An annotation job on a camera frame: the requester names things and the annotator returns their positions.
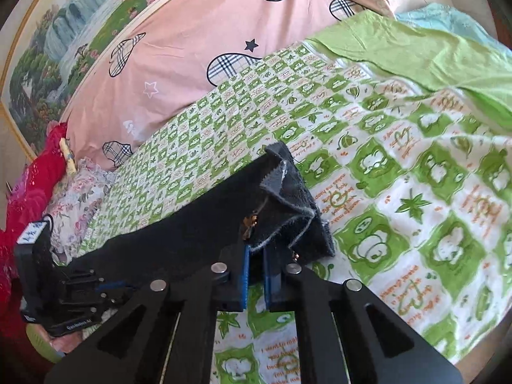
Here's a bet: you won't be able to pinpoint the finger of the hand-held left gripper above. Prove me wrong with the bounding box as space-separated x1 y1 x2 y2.
60 288 136 315
60 270 129 291

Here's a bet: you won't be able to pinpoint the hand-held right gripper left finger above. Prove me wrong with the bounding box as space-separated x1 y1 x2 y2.
43 243 251 384

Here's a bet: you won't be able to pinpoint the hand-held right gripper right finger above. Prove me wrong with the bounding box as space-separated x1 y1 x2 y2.
263 247 465 384

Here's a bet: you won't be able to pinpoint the black pants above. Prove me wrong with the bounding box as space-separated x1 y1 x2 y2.
66 141 337 289

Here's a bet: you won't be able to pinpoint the green slipper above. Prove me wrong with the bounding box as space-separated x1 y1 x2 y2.
25 323 67 365

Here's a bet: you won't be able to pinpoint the red cloth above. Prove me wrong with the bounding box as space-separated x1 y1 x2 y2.
0 122 72 331

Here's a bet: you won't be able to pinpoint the floral frilled pillow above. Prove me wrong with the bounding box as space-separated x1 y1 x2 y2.
46 158 117 265

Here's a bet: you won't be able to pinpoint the small beige object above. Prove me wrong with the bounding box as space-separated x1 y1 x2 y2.
59 138 77 177

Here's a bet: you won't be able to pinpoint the green checked printed bedsheet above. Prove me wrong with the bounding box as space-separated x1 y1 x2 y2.
44 40 512 384

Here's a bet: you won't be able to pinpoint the pink heart-patterned pillow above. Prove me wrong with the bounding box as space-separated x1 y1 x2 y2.
60 0 396 169

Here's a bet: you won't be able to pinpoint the plain green blanket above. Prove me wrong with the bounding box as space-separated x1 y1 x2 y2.
308 10 512 123

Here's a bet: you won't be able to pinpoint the light blue cloth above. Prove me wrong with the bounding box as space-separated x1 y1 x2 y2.
394 3 501 49

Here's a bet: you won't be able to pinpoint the framed landscape wall picture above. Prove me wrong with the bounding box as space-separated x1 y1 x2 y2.
0 0 209 161

